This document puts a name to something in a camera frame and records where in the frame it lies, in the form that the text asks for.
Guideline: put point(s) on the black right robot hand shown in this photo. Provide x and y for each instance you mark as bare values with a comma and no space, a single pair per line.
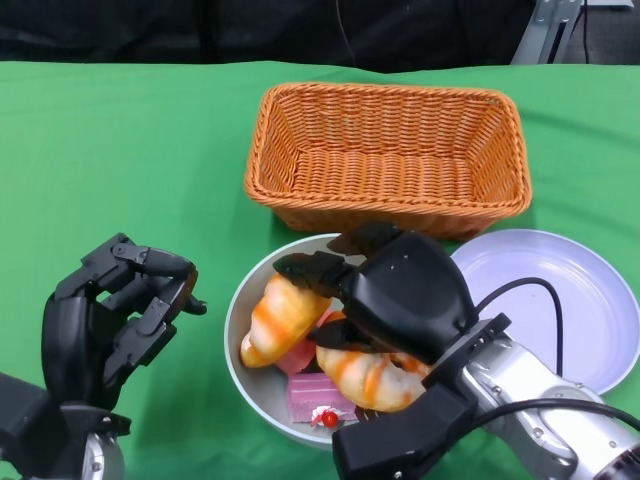
405,295

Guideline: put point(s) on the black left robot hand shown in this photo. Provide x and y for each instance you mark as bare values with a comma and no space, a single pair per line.
70,340

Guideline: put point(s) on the salmon cake with black dot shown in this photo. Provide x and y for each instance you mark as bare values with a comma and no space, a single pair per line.
300,360

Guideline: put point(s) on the striped croissant bread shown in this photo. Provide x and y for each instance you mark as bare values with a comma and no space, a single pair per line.
280,320

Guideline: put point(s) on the pink cake with cherry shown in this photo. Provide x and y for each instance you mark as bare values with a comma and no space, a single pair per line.
312,395

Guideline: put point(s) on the pale green bowl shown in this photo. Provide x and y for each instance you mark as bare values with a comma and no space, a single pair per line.
260,395

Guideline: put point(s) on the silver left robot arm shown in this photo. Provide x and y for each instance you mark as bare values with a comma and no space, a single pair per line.
102,455

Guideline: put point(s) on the orange wicker basket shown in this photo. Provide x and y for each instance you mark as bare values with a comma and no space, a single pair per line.
385,175

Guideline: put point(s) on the lilac plate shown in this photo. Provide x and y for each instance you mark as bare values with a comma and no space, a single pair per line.
590,310

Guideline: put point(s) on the green tablecloth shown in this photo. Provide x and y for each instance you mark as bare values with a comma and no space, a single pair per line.
125,150

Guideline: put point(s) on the grey metal stand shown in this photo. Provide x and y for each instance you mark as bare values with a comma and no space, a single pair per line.
542,30

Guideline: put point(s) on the black cloth backdrop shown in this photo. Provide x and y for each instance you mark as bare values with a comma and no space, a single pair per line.
150,30

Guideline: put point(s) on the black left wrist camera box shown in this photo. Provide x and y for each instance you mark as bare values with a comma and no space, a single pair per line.
30,415

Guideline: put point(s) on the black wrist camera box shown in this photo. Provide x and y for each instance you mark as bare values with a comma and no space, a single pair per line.
30,415
400,440

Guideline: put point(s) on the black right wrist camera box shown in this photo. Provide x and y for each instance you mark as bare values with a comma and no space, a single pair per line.
400,440

